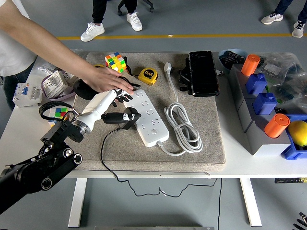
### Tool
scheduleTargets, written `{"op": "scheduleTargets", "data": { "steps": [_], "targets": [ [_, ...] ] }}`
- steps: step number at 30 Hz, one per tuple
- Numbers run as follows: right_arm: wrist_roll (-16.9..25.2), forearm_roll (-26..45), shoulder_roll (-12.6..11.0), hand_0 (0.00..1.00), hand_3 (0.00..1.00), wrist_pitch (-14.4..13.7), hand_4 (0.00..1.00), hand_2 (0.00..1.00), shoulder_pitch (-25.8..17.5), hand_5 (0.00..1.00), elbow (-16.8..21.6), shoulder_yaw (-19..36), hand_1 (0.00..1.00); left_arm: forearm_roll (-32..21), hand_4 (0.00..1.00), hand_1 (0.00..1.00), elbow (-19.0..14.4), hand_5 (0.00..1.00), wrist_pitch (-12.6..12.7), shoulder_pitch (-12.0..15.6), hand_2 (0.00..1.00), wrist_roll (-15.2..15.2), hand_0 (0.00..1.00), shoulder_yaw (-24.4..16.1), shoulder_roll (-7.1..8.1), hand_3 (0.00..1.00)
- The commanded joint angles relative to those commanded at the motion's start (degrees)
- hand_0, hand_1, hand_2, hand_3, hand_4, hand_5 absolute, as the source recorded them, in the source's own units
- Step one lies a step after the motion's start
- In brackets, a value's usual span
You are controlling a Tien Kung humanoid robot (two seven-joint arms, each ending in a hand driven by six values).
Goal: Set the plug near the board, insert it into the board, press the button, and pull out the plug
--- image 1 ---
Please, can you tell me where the person's right hand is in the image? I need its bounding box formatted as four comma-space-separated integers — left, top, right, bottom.
83, 68, 135, 94

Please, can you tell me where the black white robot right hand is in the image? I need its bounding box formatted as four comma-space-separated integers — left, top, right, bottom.
293, 212, 307, 230

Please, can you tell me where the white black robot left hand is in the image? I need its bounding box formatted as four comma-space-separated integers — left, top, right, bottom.
77, 88, 135, 132

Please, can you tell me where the black plug adapter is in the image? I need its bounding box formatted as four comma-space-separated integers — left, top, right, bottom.
118, 107, 142, 130

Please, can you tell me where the white power strip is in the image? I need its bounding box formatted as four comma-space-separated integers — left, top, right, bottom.
123, 89, 170, 148

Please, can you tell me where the large colourful puzzle cube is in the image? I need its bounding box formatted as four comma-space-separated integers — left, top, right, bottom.
105, 52, 127, 73

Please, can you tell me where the black cloth pouch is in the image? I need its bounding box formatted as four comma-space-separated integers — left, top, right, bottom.
73, 79, 101, 101

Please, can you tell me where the lavender tray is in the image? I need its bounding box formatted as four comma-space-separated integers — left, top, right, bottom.
41, 71, 77, 101

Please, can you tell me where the yellow tape measure with label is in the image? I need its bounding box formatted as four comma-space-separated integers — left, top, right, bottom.
124, 56, 158, 86

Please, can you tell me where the small colourful puzzle cube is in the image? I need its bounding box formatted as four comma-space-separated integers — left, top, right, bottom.
47, 107, 69, 127

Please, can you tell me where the yellow black label strip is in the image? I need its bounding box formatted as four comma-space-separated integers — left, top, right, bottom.
274, 177, 307, 184

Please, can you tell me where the person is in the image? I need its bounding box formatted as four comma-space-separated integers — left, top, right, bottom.
0, 0, 38, 111
260, 0, 307, 39
80, 0, 143, 43

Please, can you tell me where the white table leg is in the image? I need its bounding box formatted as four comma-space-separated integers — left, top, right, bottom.
239, 177, 262, 227
68, 177, 87, 228

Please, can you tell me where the grey-brown mat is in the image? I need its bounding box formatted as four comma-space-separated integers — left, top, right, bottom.
71, 51, 226, 173

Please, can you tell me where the clear plastic parts bag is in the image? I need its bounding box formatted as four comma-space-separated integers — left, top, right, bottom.
35, 49, 87, 76
258, 52, 303, 83
268, 71, 307, 112

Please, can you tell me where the black chair base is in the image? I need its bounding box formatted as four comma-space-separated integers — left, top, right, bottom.
117, 0, 154, 16

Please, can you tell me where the blue bin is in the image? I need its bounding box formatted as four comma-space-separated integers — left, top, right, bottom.
280, 114, 307, 161

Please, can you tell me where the white circuit breaker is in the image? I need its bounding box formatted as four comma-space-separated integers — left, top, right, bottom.
12, 82, 43, 108

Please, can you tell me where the grey block holder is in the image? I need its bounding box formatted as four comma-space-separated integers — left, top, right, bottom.
227, 63, 292, 156

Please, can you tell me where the yellow lemon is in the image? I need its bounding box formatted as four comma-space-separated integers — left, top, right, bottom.
287, 120, 307, 147

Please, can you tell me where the glossy black case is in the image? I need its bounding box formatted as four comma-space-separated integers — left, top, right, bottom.
188, 50, 220, 98

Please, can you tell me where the orange cylinder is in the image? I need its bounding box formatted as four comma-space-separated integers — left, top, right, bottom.
264, 113, 291, 139
241, 54, 261, 76

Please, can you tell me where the light blue bowl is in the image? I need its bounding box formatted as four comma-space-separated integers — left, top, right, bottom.
218, 48, 248, 72

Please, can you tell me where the blue block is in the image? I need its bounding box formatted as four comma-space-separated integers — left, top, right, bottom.
245, 73, 268, 96
252, 92, 278, 115

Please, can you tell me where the black printed packet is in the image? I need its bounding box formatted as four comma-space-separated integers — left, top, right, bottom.
222, 50, 247, 65

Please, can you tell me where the black strap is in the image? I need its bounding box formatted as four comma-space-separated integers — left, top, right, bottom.
121, 76, 142, 88

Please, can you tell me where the thin black plug cord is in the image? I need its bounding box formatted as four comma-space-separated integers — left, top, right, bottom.
100, 126, 218, 198

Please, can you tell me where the white power strip cable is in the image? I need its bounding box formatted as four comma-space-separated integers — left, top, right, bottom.
157, 62, 203, 157

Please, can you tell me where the black hanging cable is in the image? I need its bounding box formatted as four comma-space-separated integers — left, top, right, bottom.
217, 178, 223, 230

